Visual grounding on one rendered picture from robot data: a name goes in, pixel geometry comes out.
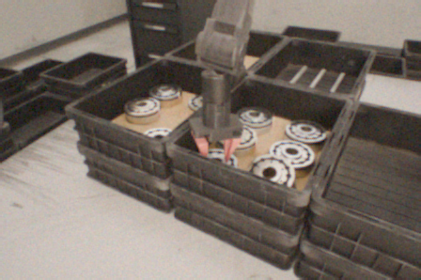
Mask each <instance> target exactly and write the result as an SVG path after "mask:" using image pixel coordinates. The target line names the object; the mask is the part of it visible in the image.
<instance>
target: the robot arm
mask: <svg viewBox="0 0 421 280"><path fill-rule="evenodd" d="M255 1H256V0H219V1H218V2H217V3H216V4H215V6H214V10H213V12H212V15H211V18H208V19H207V23H206V25H205V29H204V31H201V32H200V33H199V35H198V36H197V38H196V46H195V54H197V57H196V64H199V65H201V66H206V67H208V68H210V69H209V70H205V71H202V73H201V77H202V117H198V118H190V119H189V126H190V127H191V133H192V135H193V137H194V139H195V141H196V143H197V145H198V147H199V150H200V153H201V155H205V156H207V155H208V142H207V140H209V142H216V141H222V140H224V156H225V159H226V162H227V163H228V161H229V159H230V157H231V155H232V153H233V151H234V150H235V149H236V147H237V146H238V144H239V143H240V142H241V141H242V134H241V133H240V131H242V132H243V124H242V123H241V121H240V120H239V119H238V117H236V115H234V114H230V95H231V91H232V90H233V89H234V88H235V87H236V86H238V85H239V84H240V83H241V82H242V81H243V80H244V78H245V77H246V67H245V66H244V58H245V54H246V47H247V41H248V38H249V35H248V33H249V31H250V27H251V25H252V23H253V11H254V7H255ZM205 135H207V140H206V139H205ZM229 143H230V146H229ZM228 146H229V147H228Z"/></svg>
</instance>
